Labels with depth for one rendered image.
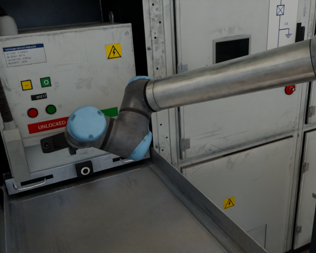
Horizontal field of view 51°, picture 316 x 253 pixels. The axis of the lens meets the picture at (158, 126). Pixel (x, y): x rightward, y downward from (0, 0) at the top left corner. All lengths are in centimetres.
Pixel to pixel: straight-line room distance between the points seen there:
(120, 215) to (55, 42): 59
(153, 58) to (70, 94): 32
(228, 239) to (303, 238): 125
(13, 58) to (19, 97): 12
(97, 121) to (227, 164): 82
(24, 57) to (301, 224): 166
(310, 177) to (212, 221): 102
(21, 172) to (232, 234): 67
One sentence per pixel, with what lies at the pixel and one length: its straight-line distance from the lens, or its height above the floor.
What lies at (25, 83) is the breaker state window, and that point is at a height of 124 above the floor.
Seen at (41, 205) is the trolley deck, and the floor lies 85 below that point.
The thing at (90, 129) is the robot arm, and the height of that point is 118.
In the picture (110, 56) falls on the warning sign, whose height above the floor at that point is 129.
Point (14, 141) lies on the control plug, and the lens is 110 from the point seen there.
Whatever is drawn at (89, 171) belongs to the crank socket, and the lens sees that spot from 126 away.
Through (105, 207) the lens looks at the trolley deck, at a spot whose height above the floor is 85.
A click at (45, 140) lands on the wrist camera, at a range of 105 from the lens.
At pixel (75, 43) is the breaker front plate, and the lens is 117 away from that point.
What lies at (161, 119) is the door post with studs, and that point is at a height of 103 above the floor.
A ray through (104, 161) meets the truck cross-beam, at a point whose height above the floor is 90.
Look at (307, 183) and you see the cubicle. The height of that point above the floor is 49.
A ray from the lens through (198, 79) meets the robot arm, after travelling 80.
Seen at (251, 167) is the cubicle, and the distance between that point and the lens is 162.
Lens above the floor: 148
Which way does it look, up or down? 22 degrees down
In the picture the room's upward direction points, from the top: 4 degrees counter-clockwise
